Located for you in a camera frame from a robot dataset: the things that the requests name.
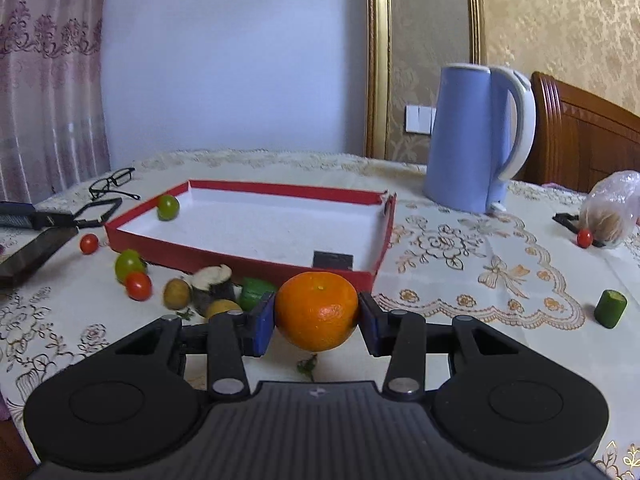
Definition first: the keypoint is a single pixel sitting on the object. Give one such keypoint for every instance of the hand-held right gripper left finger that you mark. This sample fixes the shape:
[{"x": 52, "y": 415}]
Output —
[{"x": 260, "y": 330}]

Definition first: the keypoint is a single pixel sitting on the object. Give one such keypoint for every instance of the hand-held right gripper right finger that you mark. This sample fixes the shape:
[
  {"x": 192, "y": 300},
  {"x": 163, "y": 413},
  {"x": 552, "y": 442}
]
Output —
[{"x": 370, "y": 327}]

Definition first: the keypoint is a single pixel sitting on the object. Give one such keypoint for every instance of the orange mandarin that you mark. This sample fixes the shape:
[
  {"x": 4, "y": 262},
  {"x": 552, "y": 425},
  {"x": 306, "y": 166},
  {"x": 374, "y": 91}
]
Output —
[{"x": 316, "y": 310}]

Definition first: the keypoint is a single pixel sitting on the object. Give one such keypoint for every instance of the cylindrical cut wood piece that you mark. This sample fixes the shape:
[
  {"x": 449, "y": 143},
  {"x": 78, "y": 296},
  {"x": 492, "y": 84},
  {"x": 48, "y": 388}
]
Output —
[{"x": 212, "y": 285}]

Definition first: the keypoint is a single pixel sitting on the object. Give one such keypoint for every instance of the red shallow cardboard box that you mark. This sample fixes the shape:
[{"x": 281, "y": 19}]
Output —
[{"x": 240, "y": 255}]

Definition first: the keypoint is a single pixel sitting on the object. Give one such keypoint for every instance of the small yellow-brown fruit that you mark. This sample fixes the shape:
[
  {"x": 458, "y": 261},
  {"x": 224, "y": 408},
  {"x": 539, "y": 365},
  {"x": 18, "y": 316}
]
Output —
[{"x": 177, "y": 293}]

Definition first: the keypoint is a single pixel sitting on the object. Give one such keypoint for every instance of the green tomato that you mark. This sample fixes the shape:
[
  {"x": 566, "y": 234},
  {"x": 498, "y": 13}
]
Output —
[
  {"x": 168, "y": 207},
  {"x": 129, "y": 264}
]

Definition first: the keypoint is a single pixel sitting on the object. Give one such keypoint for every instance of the green pepper piece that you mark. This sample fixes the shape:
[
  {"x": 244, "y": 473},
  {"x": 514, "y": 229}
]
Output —
[{"x": 254, "y": 291}]

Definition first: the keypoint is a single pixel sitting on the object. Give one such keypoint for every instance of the black smartphone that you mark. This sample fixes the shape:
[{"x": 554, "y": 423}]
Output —
[{"x": 30, "y": 257}]

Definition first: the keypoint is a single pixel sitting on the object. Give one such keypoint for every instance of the small yellow fruit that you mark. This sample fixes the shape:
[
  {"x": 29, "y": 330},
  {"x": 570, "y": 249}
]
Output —
[{"x": 222, "y": 307}]

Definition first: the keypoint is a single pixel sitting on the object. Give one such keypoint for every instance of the small green stem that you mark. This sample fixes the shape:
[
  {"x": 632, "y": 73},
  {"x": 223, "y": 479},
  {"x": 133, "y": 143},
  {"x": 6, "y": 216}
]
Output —
[
  {"x": 307, "y": 366},
  {"x": 186, "y": 315}
]

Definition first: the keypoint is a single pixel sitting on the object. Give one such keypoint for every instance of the red cherry tomato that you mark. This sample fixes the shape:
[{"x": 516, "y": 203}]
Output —
[
  {"x": 584, "y": 238},
  {"x": 138, "y": 286},
  {"x": 89, "y": 243}
]

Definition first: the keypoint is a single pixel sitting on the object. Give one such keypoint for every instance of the small black card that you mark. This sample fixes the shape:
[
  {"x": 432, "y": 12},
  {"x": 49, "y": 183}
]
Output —
[{"x": 332, "y": 260}]

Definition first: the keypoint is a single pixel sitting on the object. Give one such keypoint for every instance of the black eyeglasses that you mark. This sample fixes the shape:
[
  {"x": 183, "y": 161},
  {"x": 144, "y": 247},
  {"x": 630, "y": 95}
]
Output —
[{"x": 120, "y": 177}]

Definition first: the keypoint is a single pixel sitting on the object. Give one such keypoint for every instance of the pink patterned curtain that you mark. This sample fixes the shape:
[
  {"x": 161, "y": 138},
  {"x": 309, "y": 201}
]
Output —
[{"x": 50, "y": 85}]

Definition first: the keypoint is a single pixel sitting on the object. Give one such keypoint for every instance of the blue electric kettle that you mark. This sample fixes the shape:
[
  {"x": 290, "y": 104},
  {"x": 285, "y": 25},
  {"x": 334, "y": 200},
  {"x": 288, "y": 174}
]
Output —
[{"x": 460, "y": 145}]

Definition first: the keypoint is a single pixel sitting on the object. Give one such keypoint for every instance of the black flat object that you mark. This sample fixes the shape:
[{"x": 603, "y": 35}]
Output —
[{"x": 565, "y": 220}]

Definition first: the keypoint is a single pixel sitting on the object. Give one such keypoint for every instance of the green cucumber piece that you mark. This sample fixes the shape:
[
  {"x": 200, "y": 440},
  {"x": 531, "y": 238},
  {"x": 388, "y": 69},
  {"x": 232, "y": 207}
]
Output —
[{"x": 610, "y": 309}]

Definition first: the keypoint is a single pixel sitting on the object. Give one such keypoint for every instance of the clear plastic bag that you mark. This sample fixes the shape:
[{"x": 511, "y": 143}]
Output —
[{"x": 612, "y": 205}]

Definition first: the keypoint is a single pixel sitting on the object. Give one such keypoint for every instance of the wooden headboard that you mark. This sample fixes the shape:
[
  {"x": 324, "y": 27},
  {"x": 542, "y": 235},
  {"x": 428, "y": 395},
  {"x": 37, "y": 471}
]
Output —
[{"x": 585, "y": 140}]

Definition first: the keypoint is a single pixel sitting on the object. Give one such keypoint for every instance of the black rectangular frame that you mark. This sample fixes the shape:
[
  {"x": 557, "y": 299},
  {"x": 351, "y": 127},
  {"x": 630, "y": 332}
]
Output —
[{"x": 111, "y": 207}]

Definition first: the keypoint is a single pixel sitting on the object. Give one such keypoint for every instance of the white wall switch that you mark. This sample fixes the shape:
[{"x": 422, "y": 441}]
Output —
[{"x": 419, "y": 119}]

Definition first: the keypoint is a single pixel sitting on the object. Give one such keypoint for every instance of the gold wall moulding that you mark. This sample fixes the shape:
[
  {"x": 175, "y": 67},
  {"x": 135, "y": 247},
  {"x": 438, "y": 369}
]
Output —
[{"x": 378, "y": 60}]

